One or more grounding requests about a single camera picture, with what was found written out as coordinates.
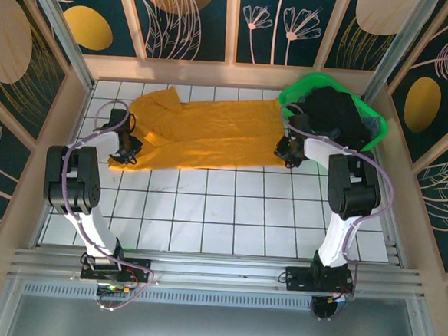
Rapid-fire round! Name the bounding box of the orange t-shirt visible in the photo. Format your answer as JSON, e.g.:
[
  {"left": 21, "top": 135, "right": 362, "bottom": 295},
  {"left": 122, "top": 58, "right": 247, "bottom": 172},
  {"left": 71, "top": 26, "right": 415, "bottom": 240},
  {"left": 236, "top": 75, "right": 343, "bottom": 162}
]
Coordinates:
[{"left": 106, "top": 82, "right": 292, "bottom": 183}]

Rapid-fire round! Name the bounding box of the green plastic perforated basket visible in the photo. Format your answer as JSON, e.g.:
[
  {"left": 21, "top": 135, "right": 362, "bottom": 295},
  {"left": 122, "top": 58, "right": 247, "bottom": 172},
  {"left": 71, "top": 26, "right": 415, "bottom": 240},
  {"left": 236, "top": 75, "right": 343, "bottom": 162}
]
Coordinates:
[{"left": 274, "top": 69, "right": 394, "bottom": 154}]

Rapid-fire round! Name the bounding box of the black t-shirt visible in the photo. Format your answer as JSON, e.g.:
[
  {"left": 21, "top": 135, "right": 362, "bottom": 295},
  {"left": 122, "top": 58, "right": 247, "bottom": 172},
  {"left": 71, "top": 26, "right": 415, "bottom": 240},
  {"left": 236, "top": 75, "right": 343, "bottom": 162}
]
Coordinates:
[{"left": 296, "top": 84, "right": 377, "bottom": 152}]

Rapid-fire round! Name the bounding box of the grey t-shirt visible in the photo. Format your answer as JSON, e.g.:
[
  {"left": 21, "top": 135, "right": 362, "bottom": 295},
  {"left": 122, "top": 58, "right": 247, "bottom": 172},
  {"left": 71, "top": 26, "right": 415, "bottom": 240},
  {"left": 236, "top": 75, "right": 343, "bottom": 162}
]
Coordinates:
[{"left": 358, "top": 114, "right": 382, "bottom": 137}]

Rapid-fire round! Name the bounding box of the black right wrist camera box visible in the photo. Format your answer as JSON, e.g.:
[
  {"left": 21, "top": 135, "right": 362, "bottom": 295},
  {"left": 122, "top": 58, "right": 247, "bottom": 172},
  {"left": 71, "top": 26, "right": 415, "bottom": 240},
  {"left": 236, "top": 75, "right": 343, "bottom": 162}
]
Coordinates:
[{"left": 286, "top": 113, "right": 310, "bottom": 139}]

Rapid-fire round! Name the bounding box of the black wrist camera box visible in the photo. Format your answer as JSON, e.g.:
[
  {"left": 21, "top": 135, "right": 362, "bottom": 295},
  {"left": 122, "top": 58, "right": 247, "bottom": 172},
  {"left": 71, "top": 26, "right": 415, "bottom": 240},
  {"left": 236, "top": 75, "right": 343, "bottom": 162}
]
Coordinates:
[
  {"left": 108, "top": 108, "right": 132, "bottom": 132},
  {"left": 286, "top": 113, "right": 310, "bottom": 139}
]

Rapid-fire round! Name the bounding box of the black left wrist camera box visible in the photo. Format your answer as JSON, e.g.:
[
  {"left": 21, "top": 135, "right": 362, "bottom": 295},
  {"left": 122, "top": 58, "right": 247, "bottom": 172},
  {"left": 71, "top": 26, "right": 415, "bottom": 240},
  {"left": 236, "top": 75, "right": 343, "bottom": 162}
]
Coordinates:
[{"left": 108, "top": 108, "right": 132, "bottom": 132}]

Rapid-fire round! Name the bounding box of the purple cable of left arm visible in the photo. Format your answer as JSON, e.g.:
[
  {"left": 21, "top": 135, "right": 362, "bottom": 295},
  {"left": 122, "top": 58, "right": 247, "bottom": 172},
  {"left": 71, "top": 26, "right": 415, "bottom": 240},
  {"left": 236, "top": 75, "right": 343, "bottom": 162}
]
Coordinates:
[{"left": 53, "top": 97, "right": 167, "bottom": 314}]

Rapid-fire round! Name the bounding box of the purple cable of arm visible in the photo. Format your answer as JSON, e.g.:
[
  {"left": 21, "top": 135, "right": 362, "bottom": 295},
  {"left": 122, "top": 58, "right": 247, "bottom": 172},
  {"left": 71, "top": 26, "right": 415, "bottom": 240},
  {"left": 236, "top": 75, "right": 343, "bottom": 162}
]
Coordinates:
[
  {"left": 271, "top": 101, "right": 402, "bottom": 303},
  {"left": 53, "top": 97, "right": 167, "bottom": 314}
]

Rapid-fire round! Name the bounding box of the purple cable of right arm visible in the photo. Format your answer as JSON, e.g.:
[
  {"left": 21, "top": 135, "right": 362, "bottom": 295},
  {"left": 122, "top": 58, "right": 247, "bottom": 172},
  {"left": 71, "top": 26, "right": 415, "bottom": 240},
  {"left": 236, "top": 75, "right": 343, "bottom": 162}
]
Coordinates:
[{"left": 271, "top": 101, "right": 402, "bottom": 303}]

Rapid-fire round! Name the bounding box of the black base plate of left arm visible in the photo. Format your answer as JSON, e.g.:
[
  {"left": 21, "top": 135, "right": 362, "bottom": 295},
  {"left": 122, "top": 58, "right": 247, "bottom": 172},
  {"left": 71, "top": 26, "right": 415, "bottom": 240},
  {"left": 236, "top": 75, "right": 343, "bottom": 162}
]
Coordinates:
[{"left": 79, "top": 252, "right": 153, "bottom": 285}]

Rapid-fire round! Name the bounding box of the aluminium frame post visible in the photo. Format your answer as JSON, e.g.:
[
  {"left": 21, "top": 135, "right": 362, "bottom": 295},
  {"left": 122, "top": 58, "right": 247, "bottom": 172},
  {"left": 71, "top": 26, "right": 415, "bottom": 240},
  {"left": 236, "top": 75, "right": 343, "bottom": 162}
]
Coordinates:
[
  {"left": 361, "top": 0, "right": 440, "bottom": 109},
  {"left": 14, "top": 0, "right": 103, "bottom": 93}
]

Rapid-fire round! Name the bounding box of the black base plate of right arm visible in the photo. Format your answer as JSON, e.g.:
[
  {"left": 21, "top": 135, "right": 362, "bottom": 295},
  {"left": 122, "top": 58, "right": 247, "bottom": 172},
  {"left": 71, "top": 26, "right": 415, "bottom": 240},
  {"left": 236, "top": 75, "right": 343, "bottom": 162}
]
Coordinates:
[{"left": 278, "top": 262, "right": 356, "bottom": 297}]

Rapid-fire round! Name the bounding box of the long aluminium mounting rail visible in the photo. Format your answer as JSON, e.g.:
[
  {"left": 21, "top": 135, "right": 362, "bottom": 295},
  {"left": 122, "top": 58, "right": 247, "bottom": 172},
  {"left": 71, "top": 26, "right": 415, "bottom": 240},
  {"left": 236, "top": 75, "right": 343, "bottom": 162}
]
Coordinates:
[{"left": 6, "top": 239, "right": 429, "bottom": 306}]

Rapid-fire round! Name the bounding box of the aluminium side rail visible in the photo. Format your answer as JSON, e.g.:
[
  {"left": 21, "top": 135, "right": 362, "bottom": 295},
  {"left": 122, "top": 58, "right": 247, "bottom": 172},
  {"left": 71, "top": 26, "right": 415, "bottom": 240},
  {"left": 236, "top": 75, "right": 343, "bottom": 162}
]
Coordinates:
[{"left": 355, "top": 100, "right": 412, "bottom": 268}]

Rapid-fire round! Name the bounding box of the grey slotted cable duct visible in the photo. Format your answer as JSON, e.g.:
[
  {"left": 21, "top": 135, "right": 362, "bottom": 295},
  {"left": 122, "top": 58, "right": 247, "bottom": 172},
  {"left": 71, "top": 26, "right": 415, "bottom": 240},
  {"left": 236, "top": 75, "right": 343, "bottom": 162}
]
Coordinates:
[{"left": 18, "top": 278, "right": 421, "bottom": 323}]

